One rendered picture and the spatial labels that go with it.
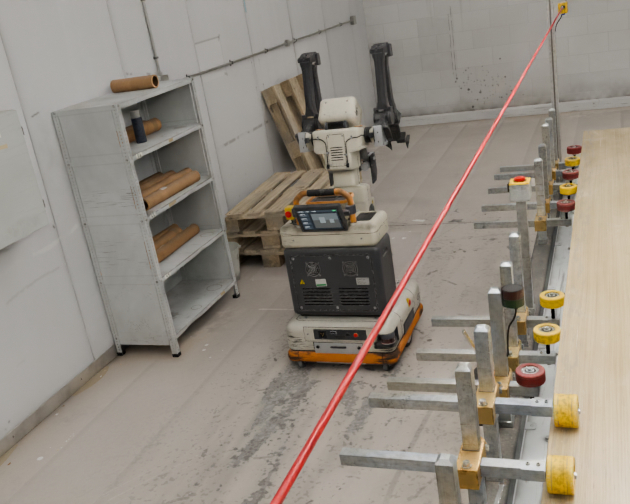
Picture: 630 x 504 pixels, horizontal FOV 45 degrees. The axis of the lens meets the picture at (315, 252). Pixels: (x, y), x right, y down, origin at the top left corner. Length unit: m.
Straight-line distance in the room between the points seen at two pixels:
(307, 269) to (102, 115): 1.41
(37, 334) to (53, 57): 1.57
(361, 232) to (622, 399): 2.09
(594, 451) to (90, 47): 3.92
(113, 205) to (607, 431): 3.25
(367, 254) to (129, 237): 1.45
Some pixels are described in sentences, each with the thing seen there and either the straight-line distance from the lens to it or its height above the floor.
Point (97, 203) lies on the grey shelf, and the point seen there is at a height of 1.00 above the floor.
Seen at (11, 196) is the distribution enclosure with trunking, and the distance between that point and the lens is 3.97.
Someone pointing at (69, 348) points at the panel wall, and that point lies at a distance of 4.64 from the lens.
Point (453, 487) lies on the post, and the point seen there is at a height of 1.06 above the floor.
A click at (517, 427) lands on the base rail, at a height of 0.70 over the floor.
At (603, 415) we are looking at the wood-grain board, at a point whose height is 0.90.
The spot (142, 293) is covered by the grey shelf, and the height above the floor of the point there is 0.43.
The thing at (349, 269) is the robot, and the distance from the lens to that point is 3.98.
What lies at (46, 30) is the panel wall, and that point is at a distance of 4.70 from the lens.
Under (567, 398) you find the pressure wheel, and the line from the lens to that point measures 1.94.
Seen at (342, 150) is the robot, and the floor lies 1.13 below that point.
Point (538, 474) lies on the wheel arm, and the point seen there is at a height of 0.95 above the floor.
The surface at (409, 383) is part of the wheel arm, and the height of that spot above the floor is 0.86.
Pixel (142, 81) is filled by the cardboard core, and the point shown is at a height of 1.60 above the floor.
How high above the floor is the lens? 2.00
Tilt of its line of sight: 19 degrees down
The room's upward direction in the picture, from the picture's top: 10 degrees counter-clockwise
